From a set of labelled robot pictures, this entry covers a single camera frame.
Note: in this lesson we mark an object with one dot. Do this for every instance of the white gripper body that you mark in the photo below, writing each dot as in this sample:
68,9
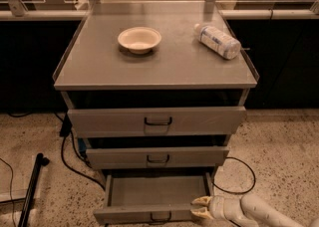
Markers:
219,207

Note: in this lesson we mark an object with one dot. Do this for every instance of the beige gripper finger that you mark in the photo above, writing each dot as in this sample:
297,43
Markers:
201,213
203,201

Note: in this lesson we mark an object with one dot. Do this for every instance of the grey drawer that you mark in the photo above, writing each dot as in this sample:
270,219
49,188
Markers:
152,199
162,157
156,122

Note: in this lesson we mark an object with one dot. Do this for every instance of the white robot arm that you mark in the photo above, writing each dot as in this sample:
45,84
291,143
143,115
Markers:
248,211

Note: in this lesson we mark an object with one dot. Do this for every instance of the grey drawer cabinet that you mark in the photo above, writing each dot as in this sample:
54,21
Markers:
180,72

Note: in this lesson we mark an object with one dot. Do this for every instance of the clear plastic water bottle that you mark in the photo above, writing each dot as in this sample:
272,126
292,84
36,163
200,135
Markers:
221,43

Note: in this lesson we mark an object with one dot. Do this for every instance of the black pole on floor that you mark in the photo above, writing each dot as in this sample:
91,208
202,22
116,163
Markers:
40,161

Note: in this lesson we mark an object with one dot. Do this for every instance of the white bowl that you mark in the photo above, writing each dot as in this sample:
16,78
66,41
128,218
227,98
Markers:
139,40

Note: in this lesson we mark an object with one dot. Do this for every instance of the white horizontal rail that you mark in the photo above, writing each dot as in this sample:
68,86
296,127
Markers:
64,15

